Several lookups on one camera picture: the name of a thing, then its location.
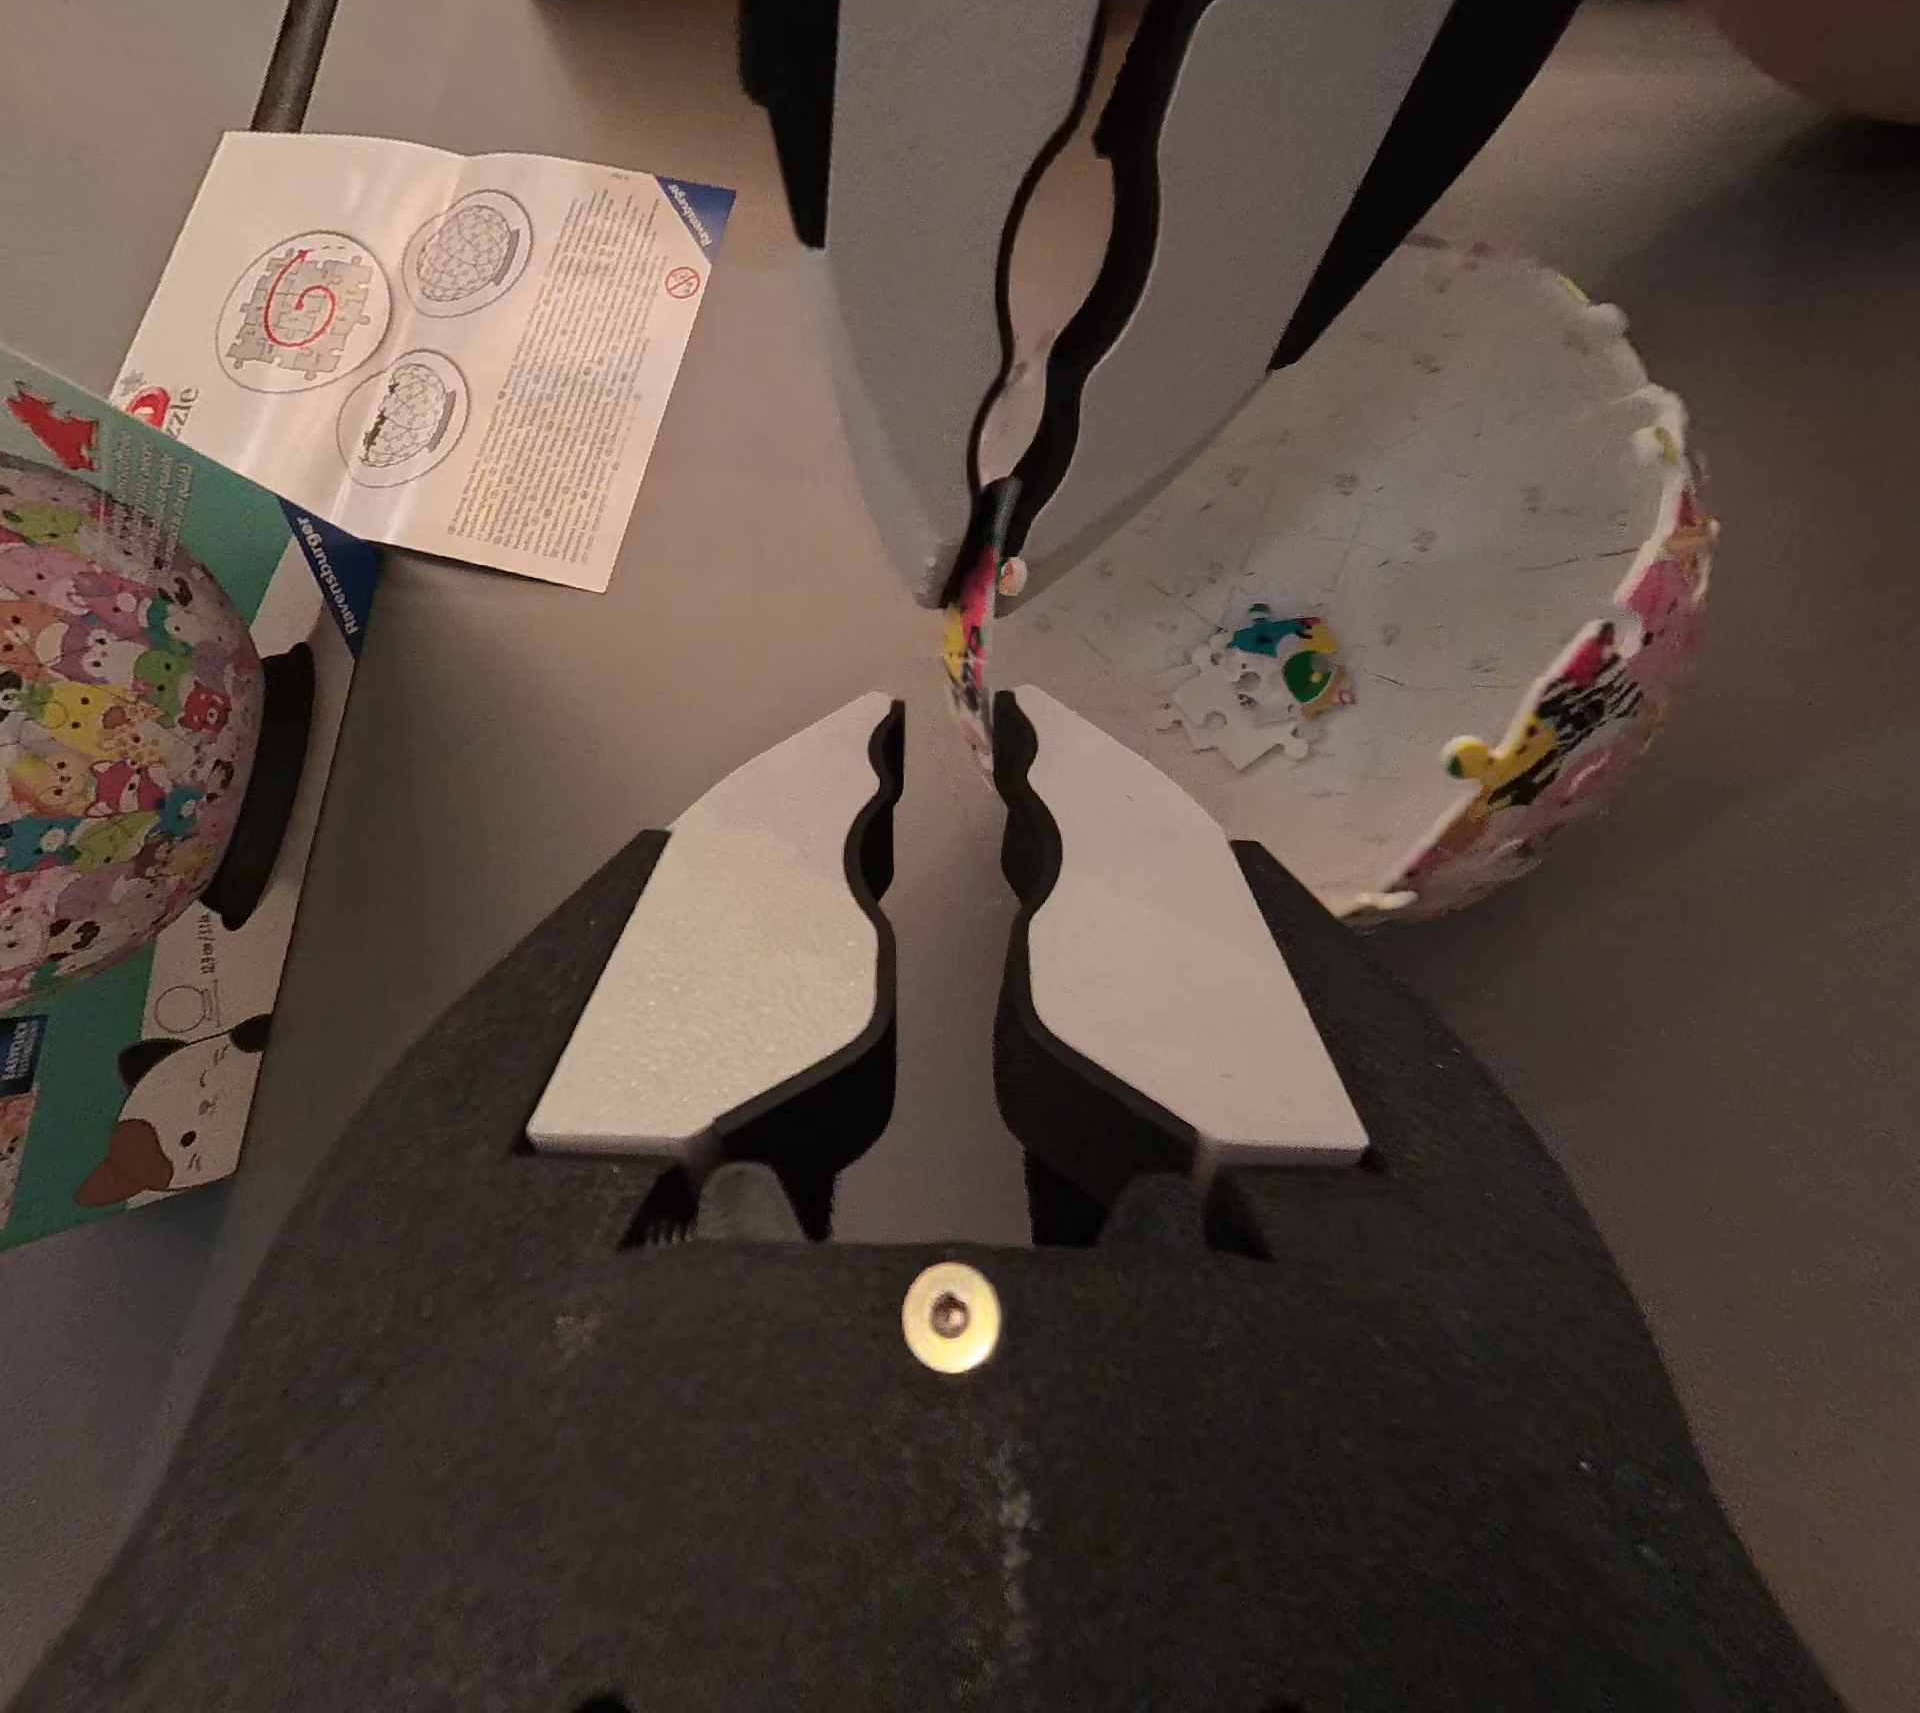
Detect white instruction leaflet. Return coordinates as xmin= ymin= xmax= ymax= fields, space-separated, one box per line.
xmin=110 ymin=131 xmax=741 ymax=597

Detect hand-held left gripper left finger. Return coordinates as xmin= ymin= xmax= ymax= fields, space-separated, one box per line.
xmin=526 ymin=692 xmax=908 ymax=1167

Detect puzzle ball cardboard box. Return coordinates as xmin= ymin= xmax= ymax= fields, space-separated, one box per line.
xmin=0 ymin=341 xmax=386 ymax=1256

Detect upturned white puzzle piece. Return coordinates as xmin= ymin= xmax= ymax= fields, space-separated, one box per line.
xmin=1159 ymin=634 xmax=1327 ymax=772

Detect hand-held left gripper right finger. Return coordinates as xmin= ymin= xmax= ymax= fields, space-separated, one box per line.
xmin=991 ymin=685 xmax=1373 ymax=1188

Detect colourful puzzle ball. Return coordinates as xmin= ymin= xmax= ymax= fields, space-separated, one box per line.
xmin=936 ymin=236 xmax=1721 ymax=922

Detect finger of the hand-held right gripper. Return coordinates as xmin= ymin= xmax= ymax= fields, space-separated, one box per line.
xmin=981 ymin=0 xmax=1467 ymax=597
xmin=824 ymin=0 xmax=1106 ymax=613

